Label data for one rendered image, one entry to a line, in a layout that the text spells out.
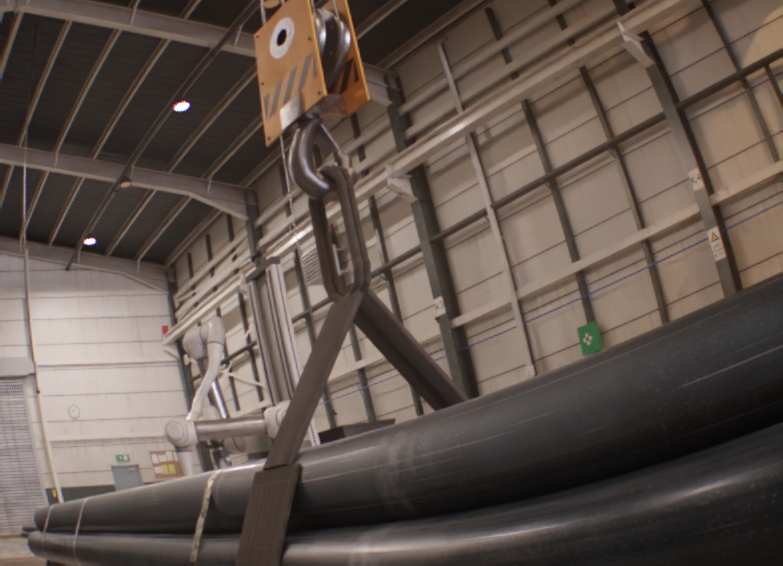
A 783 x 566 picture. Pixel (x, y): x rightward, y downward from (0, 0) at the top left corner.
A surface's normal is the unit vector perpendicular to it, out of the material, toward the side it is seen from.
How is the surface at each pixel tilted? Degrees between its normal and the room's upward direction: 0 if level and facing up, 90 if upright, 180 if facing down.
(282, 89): 90
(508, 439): 79
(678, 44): 90
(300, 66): 90
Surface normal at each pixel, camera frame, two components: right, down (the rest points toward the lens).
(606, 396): -0.79, -0.29
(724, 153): -0.76, 0.02
